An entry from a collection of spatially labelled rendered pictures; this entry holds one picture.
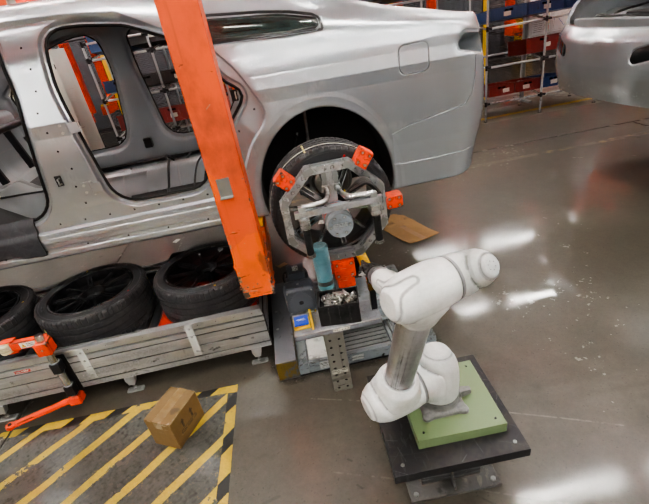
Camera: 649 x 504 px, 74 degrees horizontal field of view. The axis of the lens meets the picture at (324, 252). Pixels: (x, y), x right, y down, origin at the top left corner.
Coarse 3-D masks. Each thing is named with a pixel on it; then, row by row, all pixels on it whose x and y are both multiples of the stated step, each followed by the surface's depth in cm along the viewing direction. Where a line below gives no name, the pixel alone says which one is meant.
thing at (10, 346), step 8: (32, 336) 234; (48, 336) 228; (0, 344) 230; (8, 344) 231; (16, 344) 231; (24, 344) 232; (32, 344) 233; (40, 344) 223; (48, 344) 226; (0, 352) 230; (8, 352) 231; (16, 352) 233; (40, 352) 225; (48, 352) 226; (80, 392) 246; (64, 400) 244; (72, 400) 243; (80, 400) 244; (48, 408) 241; (56, 408) 242; (32, 416) 238; (40, 416) 240; (8, 424) 236; (16, 424) 236
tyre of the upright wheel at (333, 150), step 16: (304, 144) 228; (336, 144) 218; (352, 144) 227; (288, 160) 223; (304, 160) 215; (320, 160) 216; (272, 176) 238; (384, 176) 225; (272, 192) 224; (272, 208) 225; (304, 256) 241
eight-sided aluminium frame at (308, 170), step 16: (336, 160) 213; (352, 160) 213; (304, 176) 210; (368, 176) 219; (288, 192) 213; (384, 192) 220; (288, 208) 217; (384, 208) 225; (288, 224) 221; (384, 224) 229; (288, 240) 225; (368, 240) 232; (336, 256) 234; (352, 256) 235
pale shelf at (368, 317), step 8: (360, 304) 219; (368, 304) 217; (312, 312) 219; (360, 312) 213; (368, 312) 212; (376, 312) 211; (368, 320) 206; (376, 320) 207; (320, 328) 207; (328, 328) 206; (336, 328) 206; (344, 328) 206; (352, 328) 207; (296, 336) 205; (304, 336) 205; (312, 336) 206
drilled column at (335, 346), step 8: (328, 336) 212; (336, 336) 212; (328, 344) 214; (336, 344) 215; (344, 344) 216; (328, 352) 216; (336, 352) 217; (344, 352) 218; (328, 360) 219; (336, 360) 220; (344, 360) 220; (336, 368) 225; (344, 368) 223; (336, 376) 225; (344, 376) 226; (336, 384) 227; (344, 384) 228
